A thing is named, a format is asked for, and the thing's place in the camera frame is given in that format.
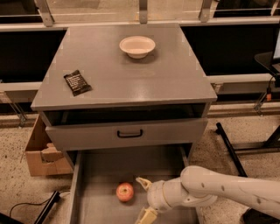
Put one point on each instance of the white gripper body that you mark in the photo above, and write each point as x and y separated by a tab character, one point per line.
155	194

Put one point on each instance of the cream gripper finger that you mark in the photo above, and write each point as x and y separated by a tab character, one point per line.
145	183
147	216

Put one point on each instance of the red apple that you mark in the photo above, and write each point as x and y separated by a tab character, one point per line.
125	192

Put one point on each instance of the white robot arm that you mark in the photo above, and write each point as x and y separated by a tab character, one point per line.
199	187

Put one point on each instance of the grey open middle drawer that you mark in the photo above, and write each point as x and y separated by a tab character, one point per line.
98	173

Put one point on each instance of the grey top drawer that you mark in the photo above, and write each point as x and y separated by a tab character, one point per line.
103	135

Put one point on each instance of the grey drawer cabinet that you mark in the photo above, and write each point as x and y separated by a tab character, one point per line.
167	84

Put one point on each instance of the black sneaker shoe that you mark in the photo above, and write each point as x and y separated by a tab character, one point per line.
251	216

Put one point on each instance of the brown cardboard box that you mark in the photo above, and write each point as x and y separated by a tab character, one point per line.
43	159

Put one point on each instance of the black snack packet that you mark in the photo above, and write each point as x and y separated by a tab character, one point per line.
77	83

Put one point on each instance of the black metal stand leg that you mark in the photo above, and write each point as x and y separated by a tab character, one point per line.
272	144

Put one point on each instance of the white paper bowl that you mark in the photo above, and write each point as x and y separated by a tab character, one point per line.
137	47

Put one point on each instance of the black desk with laptop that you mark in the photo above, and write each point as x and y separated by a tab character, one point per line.
271	61

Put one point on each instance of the black drawer handle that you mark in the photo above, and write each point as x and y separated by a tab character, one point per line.
129	135

